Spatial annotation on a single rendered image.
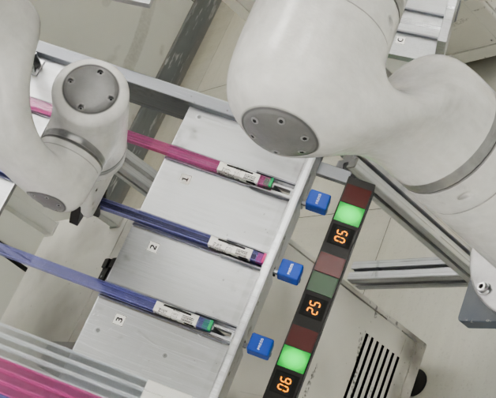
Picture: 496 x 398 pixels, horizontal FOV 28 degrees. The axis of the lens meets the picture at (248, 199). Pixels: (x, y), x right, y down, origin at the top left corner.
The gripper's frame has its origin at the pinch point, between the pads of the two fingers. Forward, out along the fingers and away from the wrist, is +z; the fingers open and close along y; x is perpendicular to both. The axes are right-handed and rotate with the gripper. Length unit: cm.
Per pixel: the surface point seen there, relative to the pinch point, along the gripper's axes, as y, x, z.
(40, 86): -14.4, -15.0, 3.6
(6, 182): 1.5, -12.4, 3.2
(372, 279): -21, 45, 39
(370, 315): -18, 48, 49
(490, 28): -96, 54, 56
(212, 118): -18.3, 10.3, -0.7
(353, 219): -10.8, 34.0, -3.8
